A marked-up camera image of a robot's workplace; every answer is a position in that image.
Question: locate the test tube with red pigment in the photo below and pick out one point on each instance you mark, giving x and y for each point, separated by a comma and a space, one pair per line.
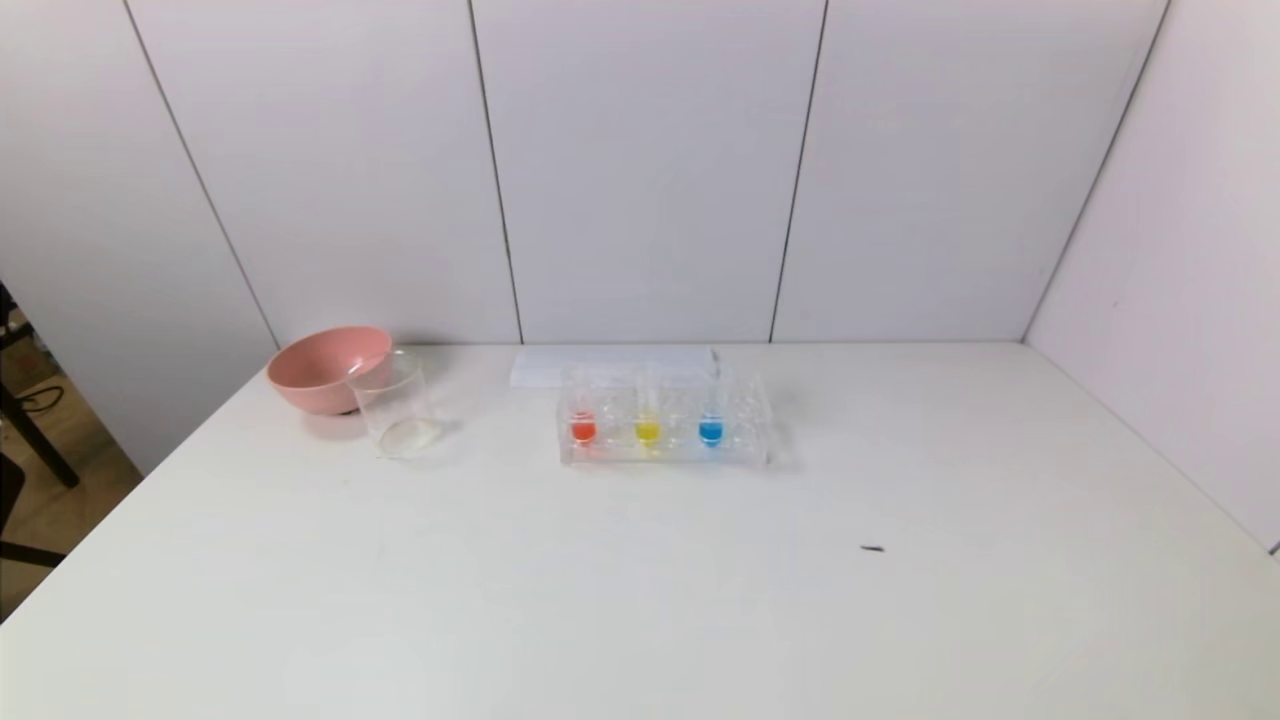
583, 428

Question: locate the test tube with yellow pigment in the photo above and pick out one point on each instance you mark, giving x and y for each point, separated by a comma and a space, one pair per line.
647, 430

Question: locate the test tube with blue pigment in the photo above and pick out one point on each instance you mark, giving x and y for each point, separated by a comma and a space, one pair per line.
710, 430

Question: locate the clear acrylic test tube rack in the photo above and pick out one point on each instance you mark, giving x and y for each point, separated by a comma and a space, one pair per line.
745, 420

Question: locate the clear glass beaker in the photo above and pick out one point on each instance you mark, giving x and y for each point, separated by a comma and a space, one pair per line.
398, 420

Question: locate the white paper sheet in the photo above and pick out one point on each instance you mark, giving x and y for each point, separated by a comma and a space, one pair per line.
560, 366

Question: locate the pink plastic bowl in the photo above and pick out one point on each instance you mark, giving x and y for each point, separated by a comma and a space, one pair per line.
315, 372

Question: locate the black stand leg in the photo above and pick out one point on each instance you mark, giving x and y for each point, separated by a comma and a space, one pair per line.
30, 430

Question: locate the black chair base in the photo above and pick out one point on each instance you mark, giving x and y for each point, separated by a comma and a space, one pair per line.
12, 500

